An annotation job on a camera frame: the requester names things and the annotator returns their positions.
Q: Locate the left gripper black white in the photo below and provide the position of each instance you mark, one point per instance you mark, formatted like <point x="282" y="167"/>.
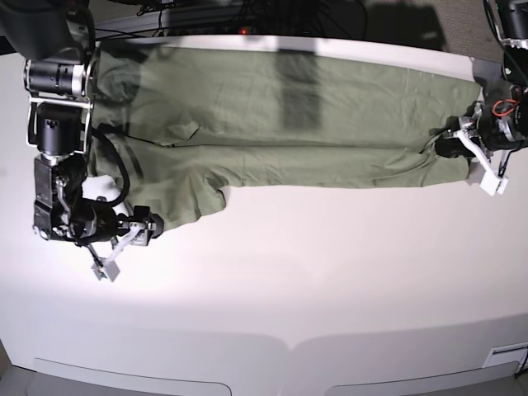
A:
<point x="499" y="127"/>

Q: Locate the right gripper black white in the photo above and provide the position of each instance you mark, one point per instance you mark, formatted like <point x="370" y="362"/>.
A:
<point x="100" y="223"/>

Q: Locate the green T-shirt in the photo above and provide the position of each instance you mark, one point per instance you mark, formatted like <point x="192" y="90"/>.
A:
<point x="189" y="123"/>

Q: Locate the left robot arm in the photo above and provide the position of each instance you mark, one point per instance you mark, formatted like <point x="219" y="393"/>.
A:
<point x="507" y="21"/>

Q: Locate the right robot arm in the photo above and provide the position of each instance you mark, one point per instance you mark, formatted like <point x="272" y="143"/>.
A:
<point x="58" y="42"/>

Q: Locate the black power strip red light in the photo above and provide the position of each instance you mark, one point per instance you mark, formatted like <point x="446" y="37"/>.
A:
<point x="212" y="30"/>

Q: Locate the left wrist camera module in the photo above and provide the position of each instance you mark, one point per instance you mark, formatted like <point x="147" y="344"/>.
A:
<point x="493" y="184"/>

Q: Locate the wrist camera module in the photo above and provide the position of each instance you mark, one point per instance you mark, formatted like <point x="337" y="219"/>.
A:
<point x="106" y="270"/>
<point x="493" y="184"/>

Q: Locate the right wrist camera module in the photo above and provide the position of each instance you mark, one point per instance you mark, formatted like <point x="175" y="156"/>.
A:
<point x="106" y="270"/>

